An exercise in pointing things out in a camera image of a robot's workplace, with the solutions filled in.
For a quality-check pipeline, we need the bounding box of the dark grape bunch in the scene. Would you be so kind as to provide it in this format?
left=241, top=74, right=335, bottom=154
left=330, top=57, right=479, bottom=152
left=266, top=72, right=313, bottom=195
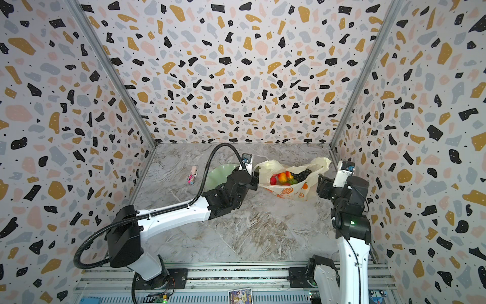
left=292, top=169, right=312, bottom=183

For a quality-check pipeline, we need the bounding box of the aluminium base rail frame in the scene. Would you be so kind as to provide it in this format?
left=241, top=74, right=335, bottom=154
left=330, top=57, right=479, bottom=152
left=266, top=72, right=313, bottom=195
left=73, top=262, right=400, bottom=303

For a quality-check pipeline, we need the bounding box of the left aluminium corner post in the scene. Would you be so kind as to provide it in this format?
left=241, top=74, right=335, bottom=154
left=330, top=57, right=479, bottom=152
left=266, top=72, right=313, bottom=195
left=62, top=0, right=157, bottom=149

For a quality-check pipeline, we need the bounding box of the red yellow mango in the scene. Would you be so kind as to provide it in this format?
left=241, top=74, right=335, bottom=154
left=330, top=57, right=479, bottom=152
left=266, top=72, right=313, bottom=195
left=270, top=171, right=296, bottom=186

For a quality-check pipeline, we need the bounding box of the aluminium corner post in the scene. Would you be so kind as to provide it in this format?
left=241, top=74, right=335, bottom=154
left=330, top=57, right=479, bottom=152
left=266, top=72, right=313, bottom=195
left=62, top=0, right=157, bottom=149
left=330, top=0, right=403, bottom=152

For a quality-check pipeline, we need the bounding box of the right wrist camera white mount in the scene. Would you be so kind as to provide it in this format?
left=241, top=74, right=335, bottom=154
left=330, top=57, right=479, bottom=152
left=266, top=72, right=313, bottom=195
left=333, top=160, right=355, bottom=187

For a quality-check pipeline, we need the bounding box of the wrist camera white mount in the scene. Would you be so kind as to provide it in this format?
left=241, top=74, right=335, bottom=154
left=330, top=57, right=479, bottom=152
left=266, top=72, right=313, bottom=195
left=241, top=153, right=253, bottom=175
left=333, top=160, right=355, bottom=187

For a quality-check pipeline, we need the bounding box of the right aluminium corner post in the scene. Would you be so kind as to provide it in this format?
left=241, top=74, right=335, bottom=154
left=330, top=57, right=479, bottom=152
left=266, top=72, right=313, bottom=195
left=330, top=0, right=403, bottom=152

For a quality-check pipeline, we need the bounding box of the purple printed card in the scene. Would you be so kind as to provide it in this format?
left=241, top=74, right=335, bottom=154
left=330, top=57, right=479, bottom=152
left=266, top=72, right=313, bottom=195
left=229, top=288, right=253, bottom=304

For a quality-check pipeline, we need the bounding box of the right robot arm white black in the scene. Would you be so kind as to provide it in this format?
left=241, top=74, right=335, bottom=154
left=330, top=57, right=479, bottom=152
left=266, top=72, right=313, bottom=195
left=306, top=176, right=371, bottom=303

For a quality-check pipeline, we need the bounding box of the green scalloped plate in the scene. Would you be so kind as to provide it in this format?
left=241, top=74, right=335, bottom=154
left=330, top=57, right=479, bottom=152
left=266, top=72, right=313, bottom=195
left=204, top=163, right=239, bottom=192

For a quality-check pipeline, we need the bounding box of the yellow translucent plastic bag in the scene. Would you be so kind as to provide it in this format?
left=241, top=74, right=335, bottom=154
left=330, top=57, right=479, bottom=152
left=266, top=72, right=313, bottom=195
left=255, top=157, right=332, bottom=201

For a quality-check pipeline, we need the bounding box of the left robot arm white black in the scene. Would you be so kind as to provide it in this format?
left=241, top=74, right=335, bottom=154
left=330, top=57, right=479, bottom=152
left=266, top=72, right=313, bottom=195
left=105, top=170, right=259, bottom=281

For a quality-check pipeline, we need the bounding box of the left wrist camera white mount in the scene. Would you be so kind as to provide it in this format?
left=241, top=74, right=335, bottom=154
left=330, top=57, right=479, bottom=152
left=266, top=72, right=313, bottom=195
left=241, top=153, right=253, bottom=175

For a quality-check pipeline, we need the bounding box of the left black corrugated cable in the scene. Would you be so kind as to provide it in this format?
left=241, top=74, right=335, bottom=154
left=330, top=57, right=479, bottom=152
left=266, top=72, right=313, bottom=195
left=73, top=142, right=246, bottom=270

